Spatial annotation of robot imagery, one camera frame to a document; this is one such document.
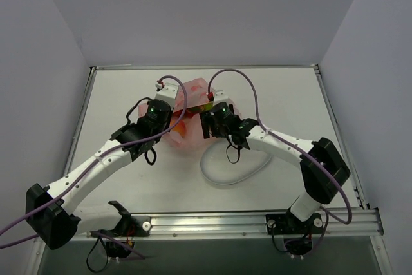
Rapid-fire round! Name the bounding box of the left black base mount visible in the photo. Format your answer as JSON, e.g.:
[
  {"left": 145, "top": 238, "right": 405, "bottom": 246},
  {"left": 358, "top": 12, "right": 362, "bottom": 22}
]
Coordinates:
[{"left": 111, "top": 215, "right": 152, "bottom": 237}]

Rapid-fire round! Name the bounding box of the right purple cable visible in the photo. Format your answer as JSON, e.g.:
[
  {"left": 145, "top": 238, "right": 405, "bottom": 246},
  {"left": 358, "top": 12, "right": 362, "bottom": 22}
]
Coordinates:
[{"left": 207, "top": 68, "right": 352, "bottom": 225}]

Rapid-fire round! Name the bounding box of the aluminium front rail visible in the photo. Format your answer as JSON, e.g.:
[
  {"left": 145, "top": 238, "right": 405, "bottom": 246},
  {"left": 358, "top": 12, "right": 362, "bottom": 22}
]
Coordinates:
[{"left": 73, "top": 205, "right": 384, "bottom": 240}]

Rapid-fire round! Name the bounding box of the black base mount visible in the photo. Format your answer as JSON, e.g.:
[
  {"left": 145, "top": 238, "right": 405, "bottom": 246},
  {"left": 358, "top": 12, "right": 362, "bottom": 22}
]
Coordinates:
[
  {"left": 265, "top": 212, "right": 324, "bottom": 236},
  {"left": 111, "top": 215, "right": 152, "bottom": 237}
]

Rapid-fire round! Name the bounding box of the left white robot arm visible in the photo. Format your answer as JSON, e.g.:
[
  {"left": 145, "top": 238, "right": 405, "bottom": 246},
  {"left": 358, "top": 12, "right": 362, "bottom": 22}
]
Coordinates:
[{"left": 26, "top": 97, "right": 175, "bottom": 249}]

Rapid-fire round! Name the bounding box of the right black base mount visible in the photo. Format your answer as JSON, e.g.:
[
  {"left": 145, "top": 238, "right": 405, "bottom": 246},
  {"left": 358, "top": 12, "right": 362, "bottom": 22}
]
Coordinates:
[{"left": 265, "top": 212, "right": 324, "bottom": 236}]

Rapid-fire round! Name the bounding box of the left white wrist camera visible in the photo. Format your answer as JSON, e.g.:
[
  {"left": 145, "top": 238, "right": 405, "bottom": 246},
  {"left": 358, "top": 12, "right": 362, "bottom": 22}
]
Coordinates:
[{"left": 154, "top": 81, "right": 178, "bottom": 109}]

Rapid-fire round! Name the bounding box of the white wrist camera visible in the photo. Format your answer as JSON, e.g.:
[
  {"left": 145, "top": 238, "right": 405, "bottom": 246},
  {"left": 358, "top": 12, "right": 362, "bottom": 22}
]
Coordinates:
[
  {"left": 154, "top": 81, "right": 178, "bottom": 109},
  {"left": 207, "top": 90, "right": 230, "bottom": 106}
]

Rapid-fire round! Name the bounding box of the orange fake peach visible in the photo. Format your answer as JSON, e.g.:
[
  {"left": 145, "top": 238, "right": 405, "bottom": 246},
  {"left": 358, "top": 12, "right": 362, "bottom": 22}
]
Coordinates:
[{"left": 170, "top": 117, "right": 187, "bottom": 138}]

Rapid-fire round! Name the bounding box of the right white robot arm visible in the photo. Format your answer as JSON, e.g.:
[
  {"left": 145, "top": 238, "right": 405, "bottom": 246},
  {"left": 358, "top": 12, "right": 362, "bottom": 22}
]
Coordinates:
[{"left": 200, "top": 102, "right": 352, "bottom": 224}]

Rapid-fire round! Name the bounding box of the white oval plate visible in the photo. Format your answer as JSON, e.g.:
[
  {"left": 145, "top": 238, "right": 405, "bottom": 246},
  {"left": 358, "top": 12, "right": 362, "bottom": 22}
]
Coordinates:
[{"left": 200, "top": 142, "right": 272, "bottom": 186}]

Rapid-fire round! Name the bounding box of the purple cable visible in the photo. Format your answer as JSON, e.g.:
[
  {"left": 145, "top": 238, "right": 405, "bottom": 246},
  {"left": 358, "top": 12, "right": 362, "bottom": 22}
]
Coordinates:
[
  {"left": 207, "top": 68, "right": 352, "bottom": 225},
  {"left": 0, "top": 75, "right": 189, "bottom": 250}
]

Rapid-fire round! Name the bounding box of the pink plastic bag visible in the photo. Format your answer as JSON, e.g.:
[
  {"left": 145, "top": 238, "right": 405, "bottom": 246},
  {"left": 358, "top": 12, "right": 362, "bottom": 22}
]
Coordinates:
[{"left": 137, "top": 77, "right": 242, "bottom": 151}]

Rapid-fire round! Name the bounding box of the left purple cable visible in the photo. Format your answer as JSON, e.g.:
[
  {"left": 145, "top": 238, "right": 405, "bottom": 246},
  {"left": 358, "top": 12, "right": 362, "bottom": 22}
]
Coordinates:
[{"left": 0, "top": 75, "right": 189, "bottom": 250}]

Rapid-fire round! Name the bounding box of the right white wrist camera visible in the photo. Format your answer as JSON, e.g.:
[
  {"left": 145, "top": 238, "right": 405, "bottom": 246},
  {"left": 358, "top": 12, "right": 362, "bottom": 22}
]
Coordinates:
[{"left": 207, "top": 90, "right": 230, "bottom": 106}]

